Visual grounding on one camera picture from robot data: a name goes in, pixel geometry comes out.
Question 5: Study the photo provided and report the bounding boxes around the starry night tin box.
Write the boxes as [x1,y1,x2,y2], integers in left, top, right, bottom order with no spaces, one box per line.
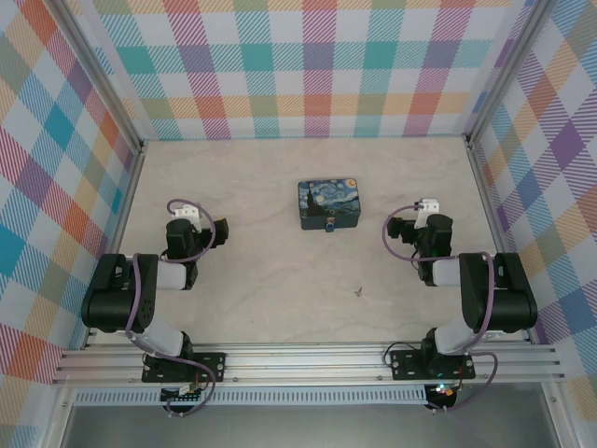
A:
[297,175,363,232]

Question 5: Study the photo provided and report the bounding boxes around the grey metal shelf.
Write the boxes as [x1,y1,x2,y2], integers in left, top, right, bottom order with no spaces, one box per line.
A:
[60,404,561,448]

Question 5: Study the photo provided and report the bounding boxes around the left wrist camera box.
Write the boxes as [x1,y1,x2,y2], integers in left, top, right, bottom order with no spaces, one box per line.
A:
[173,203,203,233]

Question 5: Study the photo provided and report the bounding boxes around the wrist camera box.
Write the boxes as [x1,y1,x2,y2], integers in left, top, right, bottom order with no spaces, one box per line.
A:
[173,203,203,233]
[416,198,441,230]

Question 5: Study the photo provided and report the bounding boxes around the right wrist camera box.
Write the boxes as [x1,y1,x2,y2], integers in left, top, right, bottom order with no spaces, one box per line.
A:
[416,198,441,230]

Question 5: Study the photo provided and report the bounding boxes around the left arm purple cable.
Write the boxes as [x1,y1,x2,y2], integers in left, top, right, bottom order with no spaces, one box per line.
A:
[124,198,218,418]

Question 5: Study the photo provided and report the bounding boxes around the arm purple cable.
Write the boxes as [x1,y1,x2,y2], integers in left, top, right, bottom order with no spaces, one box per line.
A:
[382,204,499,414]
[124,198,218,418]

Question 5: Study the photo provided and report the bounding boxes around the aluminium side rail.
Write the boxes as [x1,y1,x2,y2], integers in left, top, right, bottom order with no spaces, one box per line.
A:
[465,133,536,344]
[81,139,146,350]

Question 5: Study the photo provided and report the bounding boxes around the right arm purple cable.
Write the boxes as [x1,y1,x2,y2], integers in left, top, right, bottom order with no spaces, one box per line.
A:
[382,204,499,414]

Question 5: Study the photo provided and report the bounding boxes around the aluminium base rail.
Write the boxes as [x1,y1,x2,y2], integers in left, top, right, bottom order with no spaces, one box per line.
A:
[50,342,565,386]

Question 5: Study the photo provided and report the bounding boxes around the white slotted cable duct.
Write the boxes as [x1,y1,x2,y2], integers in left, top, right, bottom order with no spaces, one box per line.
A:
[74,385,428,406]

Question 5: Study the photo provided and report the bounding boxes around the aluminium frame post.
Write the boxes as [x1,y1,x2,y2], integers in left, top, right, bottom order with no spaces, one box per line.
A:
[49,0,146,153]
[465,0,549,141]

